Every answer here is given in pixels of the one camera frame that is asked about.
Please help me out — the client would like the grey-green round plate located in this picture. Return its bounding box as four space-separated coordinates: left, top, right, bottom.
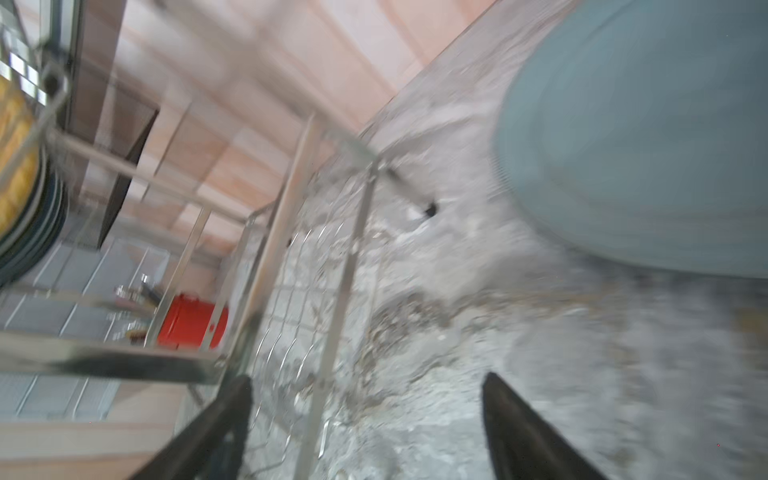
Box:
495 1 767 279

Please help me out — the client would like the steel two-tier dish rack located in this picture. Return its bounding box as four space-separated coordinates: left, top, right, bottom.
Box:
0 0 439 480

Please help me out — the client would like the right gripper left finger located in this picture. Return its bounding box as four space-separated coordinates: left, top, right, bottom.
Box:
132 375 253 479

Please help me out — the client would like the small orange sunburst plate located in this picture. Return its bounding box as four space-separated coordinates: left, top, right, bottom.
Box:
0 149 52 259

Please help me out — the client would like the red pencil cup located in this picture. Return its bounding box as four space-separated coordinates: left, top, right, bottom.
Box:
157 293 215 350

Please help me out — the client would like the yellow woven round plate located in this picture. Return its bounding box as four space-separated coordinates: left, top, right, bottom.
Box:
0 74 43 238

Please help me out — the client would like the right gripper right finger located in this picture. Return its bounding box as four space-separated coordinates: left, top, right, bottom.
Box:
481 372 606 480

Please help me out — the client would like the white wire wall shelf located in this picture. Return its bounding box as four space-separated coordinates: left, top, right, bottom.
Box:
1 240 170 421

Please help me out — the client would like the black mesh wall basket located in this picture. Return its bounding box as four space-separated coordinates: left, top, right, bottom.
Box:
95 104 162 248

